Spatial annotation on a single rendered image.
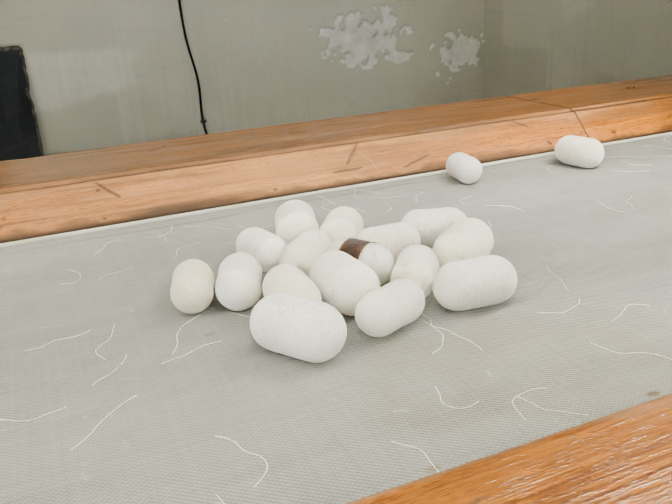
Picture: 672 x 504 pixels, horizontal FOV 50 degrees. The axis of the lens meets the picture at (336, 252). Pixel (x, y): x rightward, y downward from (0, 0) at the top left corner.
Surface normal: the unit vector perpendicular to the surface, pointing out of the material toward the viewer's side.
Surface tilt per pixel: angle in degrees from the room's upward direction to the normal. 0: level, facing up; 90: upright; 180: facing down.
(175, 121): 90
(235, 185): 45
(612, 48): 90
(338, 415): 0
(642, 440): 0
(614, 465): 0
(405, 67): 90
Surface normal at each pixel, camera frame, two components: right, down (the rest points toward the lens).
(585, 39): -0.89, 0.20
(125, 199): 0.24, -0.45
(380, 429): -0.05, -0.94
